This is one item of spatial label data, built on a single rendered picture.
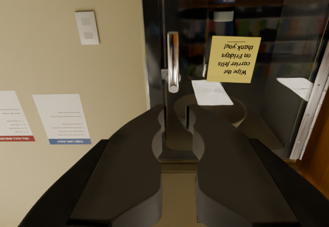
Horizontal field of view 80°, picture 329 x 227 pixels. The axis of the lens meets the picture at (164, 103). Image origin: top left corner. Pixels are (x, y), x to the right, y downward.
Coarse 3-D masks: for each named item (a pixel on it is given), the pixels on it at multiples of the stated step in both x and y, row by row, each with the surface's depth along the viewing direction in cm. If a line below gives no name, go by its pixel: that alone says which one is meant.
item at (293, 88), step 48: (144, 0) 29; (192, 0) 29; (240, 0) 29; (288, 0) 29; (192, 48) 32; (288, 48) 32; (192, 96) 36; (240, 96) 36; (288, 96) 35; (288, 144) 40
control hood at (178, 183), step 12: (168, 168) 44; (180, 168) 44; (192, 168) 43; (168, 180) 42; (180, 180) 42; (192, 180) 42; (168, 192) 42; (180, 192) 41; (192, 192) 41; (168, 204) 41; (180, 204) 41; (192, 204) 41; (168, 216) 40; (180, 216) 40; (192, 216) 40
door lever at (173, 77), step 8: (168, 32) 26; (176, 32) 26; (168, 40) 27; (176, 40) 27; (168, 48) 27; (176, 48) 27; (168, 56) 28; (176, 56) 28; (168, 64) 28; (176, 64) 28; (168, 72) 29; (176, 72) 29; (168, 80) 29; (176, 80) 29; (168, 88) 30; (176, 88) 30
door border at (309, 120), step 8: (328, 48) 31; (328, 56) 32; (320, 64) 33; (328, 64) 32; (320, 72) 33; (328, 72) 33; (320, 80) 34; (312, 88) 34; (320, 88) 34; (312, 96) 35; (320, 96) 35; (312, 104) 36; (312, 112) 37; (304, 120) 37; (312, 120) 37; (304, 128) 38; (312, 128) 38; (296, 136) 39; (304, 136) 39; (296, 144) 40; (304, 144) 40; (296, 152) 41
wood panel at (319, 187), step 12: (324, 108) 42; (324, 120) 42; (312, 132) 45; (324, 132) 42; (312, 144) 45; (324, 144) 42; (312, 156) 45; (324, 156) 42; (300, 168) 50; (312, 168) 46; (324, 168) 42; (312, 180) 46; (324, 180) 42; (324, 192) 42
